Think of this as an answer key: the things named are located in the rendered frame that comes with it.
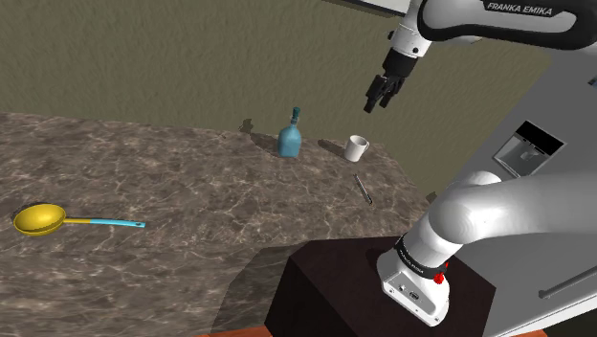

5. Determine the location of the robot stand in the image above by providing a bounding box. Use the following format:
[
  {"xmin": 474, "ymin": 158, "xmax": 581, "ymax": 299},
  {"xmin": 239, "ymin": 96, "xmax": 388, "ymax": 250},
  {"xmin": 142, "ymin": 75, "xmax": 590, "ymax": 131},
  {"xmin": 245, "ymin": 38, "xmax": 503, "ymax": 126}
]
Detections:
[{"xmin": 263, "ymin": 235, "xmax": 498, "ymax": 337}]

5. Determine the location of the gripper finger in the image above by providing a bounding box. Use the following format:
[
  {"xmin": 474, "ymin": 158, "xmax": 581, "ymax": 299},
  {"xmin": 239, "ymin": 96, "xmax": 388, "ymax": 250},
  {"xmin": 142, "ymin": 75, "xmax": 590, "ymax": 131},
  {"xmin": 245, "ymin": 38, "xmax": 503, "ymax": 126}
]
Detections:
[
  {"xmin": 378, "ymin": 83, "xmax": 402, "ymax": 110},
  {"xmin": 363, "ymin": 74, "xmax": 387, "ymax": 115}
]

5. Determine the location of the dark pen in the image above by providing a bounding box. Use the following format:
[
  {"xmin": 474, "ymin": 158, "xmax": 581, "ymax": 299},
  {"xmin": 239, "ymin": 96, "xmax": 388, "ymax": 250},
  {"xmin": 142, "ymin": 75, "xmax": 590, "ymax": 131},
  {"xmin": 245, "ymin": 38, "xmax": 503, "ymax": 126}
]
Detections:
[{"xmin": 352, "ymin": 173, "xmax": 374, "ymax": 207}]

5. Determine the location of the white mug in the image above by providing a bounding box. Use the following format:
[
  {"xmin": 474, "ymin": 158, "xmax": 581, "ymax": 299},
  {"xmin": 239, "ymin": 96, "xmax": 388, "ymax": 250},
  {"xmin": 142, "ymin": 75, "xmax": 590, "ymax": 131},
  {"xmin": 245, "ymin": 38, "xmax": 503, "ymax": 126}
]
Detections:
[{"xmin": 344, "ymin": 134, "xmax": 370, "ymax": 164}]

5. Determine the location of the yellow pan with blue handle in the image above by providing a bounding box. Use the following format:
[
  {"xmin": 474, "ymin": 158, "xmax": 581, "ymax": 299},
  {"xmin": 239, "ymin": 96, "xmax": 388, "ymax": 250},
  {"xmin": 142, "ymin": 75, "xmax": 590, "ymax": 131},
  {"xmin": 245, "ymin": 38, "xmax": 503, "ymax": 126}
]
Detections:
[{"xmin": 12, "ymin": 203, "xmax": 146, "ymax": 236}]

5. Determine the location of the blue glass bottle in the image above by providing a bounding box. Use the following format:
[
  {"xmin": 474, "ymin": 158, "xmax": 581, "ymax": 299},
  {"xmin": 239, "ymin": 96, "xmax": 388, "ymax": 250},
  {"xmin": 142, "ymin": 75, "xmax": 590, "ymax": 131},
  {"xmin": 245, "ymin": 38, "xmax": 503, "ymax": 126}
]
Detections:
[{"xmin": 276, "ymin": 106, "xmax": 302, "ymax": 159}]

